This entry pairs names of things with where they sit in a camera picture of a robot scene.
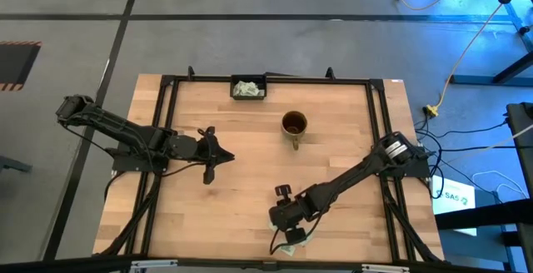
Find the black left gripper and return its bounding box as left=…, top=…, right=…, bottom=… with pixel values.
left=197, top=126, right=236, bottom=185

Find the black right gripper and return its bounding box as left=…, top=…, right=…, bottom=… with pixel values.
left=268, top=184, right=311, bottom=245

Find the green brown ceramic mug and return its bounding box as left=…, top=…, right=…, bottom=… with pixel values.
left=281, top=110, right=308, bottom=151

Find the black mesh bin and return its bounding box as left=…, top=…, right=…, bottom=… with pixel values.
left=230, top=74, right=268, bottom=101

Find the white SAS sign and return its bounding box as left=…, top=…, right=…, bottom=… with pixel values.
left=431, top=176, right=478, bottom=237

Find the black overhead rig beam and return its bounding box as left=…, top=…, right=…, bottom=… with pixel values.
left=0, top=255, right=533, bottom=273

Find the black equipment cart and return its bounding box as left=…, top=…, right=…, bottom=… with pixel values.
left=432, top=102, right=533, bottom=273

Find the grey metal foot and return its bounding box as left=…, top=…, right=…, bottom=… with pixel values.
left=0, top=155, right=33, bottom=174

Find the hazard striped floor hatch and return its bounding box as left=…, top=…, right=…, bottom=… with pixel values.
left=0, top=41, right=42, bottom=92

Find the silver beam bracket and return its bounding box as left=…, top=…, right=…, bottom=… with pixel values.
left=361, top=263, right=411, bottom=273
left=128, top=258, right=179, bottom=271

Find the dark metal stand frame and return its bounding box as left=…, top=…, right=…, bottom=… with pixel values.
left=449, top=0, right=533, bottom=87

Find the beige floor cable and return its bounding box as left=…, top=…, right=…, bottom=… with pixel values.
left=424, top=0, right=533, bottom=118

